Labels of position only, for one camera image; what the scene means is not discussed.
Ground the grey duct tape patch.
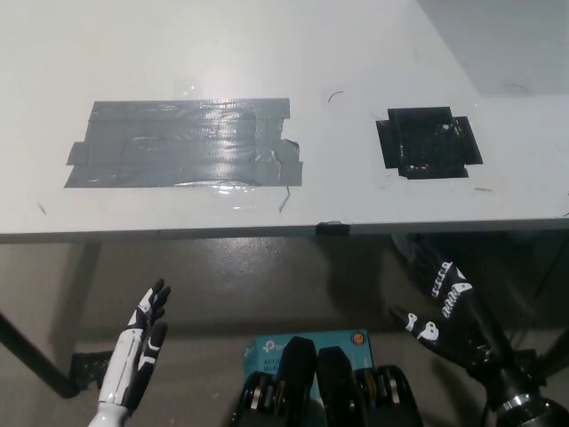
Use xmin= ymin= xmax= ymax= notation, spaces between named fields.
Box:
xmin=63 ymin=97 xmax=304 ymax=189

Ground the black table foot plate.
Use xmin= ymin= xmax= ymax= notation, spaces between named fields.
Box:
xmin=510 ymin=348 xmax=549 ymax=384
xmin=69 ymin=350 xmax=112 ymax=392

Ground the black metal table leg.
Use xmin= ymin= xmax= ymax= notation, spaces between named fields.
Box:
xmin=0 ymin=309 xmax=79 ymax=399

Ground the black tape patch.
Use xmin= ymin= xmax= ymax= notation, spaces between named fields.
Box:
xmin=375 ymin=106 xmax=485 ymax=181

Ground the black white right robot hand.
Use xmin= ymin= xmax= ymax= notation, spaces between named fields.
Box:
xmin=389 ymin=253 xmax=512 ymax=388

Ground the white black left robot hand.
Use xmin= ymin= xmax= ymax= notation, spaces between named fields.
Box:
xmin=98 ymin=278 xmax=172 ymax=410

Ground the teal tp-link router box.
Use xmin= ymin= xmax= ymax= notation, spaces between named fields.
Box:
xmin=243 ymin=328 xmax=373 ymax=406

